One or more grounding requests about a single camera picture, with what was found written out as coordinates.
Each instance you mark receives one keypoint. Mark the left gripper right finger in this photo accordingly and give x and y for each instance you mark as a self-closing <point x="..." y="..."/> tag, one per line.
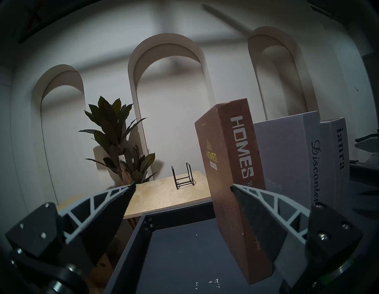
<point x="260" y="219"/>

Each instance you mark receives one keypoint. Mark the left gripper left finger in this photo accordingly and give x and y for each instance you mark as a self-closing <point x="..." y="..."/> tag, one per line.
<point x="100" y="219"/>

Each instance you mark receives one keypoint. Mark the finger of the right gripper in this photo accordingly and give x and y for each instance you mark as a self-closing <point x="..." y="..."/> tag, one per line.
<point x="370" y="143"/>

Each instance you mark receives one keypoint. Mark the brown HOMES book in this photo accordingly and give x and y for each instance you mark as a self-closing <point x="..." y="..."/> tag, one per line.
<point x="225" y="166"/>

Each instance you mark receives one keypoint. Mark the grey ianra book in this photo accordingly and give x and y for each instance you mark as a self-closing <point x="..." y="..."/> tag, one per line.
<point x="340" y="166"/>

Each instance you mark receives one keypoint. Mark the white plant tag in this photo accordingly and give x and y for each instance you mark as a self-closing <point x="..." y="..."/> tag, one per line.
<point x="122" y="158"/>

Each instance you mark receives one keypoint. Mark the light wooden table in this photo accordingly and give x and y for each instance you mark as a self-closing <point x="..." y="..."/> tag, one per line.
<point x="165" y="197"/>

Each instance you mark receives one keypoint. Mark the grey Discontent book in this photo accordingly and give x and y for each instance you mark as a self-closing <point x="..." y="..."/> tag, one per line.
<point x="284" y="154"/>

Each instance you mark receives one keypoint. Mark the black utility cart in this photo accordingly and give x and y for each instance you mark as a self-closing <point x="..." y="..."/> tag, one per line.
<point x="183" y="252"/>

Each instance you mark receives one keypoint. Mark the large dark leafy plant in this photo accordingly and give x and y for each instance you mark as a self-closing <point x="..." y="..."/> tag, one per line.
<point x="109" y="127"/>

